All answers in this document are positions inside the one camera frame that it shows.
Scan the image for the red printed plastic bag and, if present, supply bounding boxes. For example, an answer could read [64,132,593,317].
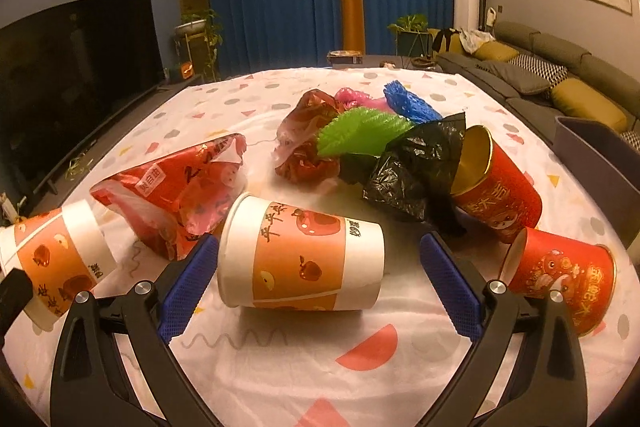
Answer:
[90,133,248,262]

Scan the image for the large yellow cushion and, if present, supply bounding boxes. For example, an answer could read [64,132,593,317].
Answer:
[550,78,628,132]

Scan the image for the dark red translucent plastic bag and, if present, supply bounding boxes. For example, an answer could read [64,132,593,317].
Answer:
[274,89,351,182]

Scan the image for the black plastic bag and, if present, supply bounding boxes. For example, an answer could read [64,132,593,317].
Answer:
[340,112,468,238]

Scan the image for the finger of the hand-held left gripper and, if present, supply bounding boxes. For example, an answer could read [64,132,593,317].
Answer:
[0,268,35,343]

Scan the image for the potted plant in green pot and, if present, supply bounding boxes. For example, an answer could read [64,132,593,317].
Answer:
[387,13,431,58]

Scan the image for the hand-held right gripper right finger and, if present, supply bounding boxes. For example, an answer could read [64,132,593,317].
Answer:
[419,231,591,427]

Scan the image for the grey sofa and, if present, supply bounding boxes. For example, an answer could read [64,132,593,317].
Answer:
[435,21,640,148]

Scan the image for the small yellow cushion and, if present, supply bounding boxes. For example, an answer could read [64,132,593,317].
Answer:
[472,42,521,62]

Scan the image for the white patterned tablecloth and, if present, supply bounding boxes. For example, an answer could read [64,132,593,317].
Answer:
[10,67,636,427]

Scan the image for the potted plant on gold stand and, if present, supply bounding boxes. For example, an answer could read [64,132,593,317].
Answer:
[174,9,223,80]

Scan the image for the printed box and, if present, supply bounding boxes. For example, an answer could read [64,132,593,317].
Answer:
[326,50,364,68]

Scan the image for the black yellow garment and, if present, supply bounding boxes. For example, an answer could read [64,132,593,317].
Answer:
[432,28,463,54]

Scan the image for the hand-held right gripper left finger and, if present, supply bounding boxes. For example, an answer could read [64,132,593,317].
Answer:
[50,234,223,427]

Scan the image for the white cloth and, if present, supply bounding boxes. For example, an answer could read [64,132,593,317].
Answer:
[460,28,496,54]

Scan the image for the grey cushion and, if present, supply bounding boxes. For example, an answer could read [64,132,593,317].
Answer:
[477,59,551,95]

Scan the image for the pink plastic bag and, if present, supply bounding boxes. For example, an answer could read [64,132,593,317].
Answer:
[334,87,388,115]

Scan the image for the red paper cup white inside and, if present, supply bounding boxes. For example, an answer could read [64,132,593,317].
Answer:
[500,227,617,338]

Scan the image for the red paper cup gold inside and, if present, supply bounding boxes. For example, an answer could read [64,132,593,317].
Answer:
[450,125,543,244]

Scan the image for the grey plastic bin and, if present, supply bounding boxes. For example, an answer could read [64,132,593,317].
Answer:
[554,116,640,268]

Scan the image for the black flat television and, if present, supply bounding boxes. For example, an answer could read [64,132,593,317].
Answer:
[0,0,168,202]

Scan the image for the dark coffee table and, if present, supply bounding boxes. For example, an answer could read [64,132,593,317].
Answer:
[325,53,441,70]

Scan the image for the white orange apple-print paper cup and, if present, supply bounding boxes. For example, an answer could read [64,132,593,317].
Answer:
[0,199,116,333]
[217,193,386,312]

